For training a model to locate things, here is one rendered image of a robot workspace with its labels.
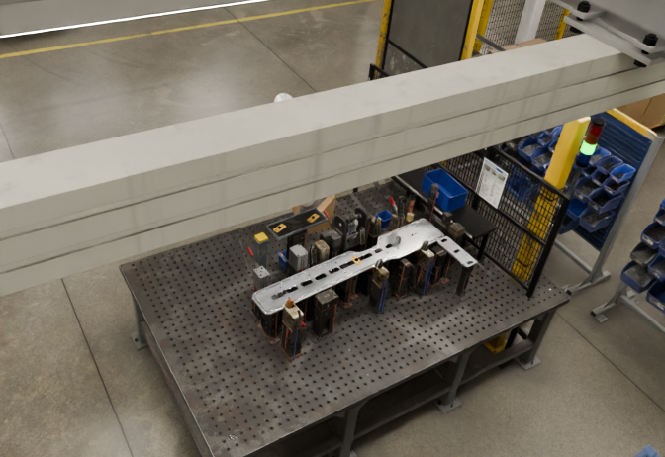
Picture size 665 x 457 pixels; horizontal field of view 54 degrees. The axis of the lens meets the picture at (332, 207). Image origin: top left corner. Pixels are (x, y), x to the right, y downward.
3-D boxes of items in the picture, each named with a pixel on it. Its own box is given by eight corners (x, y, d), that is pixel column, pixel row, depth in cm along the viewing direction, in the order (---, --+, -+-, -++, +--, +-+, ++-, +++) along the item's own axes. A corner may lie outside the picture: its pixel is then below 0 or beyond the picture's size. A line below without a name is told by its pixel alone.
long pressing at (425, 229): (268, 319, 366) (268, 318, 365) (248, 294, 380) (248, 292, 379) (446, 236, 435) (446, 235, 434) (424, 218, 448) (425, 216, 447)
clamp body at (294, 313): (290, 363, 380) (293, 322, 357) (276, 346, 388) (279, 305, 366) (305, 356, 385) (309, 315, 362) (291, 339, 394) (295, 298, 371)
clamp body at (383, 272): (375, 317, 413) (382, 277, 392) (363, 304, 421) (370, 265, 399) (386, 311, 418) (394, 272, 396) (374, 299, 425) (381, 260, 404)
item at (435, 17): (447, 187, 646) (498, -12, 521) (436, 191, 640) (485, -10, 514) (372, 121, 731) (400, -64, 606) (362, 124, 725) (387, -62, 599)
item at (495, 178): (497, 211, 436) (509, 173, 417) (473, 192, 450) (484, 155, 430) (499, 210, 437) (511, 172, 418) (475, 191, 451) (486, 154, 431)
